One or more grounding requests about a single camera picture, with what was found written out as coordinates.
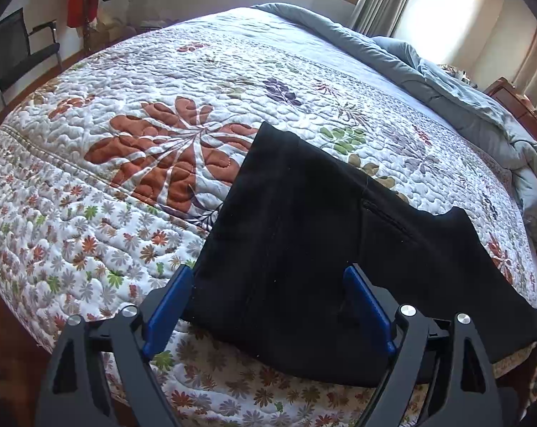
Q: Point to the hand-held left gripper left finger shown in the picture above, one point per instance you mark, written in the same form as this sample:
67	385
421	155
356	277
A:
161	324

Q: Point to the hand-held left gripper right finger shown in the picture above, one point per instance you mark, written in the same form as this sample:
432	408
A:
371	311

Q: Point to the black pants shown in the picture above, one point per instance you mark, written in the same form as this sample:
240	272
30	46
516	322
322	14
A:
295	231

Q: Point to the grey-blue duvet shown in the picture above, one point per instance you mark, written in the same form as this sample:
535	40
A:
451	93

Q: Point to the floral quilted bedspread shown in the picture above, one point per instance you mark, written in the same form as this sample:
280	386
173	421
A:
161	75

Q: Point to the wooden headboard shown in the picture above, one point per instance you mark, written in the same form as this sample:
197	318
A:
517	106

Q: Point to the black mesh chair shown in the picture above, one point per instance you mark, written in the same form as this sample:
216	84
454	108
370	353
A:
19	49

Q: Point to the wooden coat rack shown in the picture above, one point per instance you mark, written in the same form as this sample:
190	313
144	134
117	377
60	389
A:
88	13

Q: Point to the red bag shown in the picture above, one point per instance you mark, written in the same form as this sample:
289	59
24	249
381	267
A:
81	4

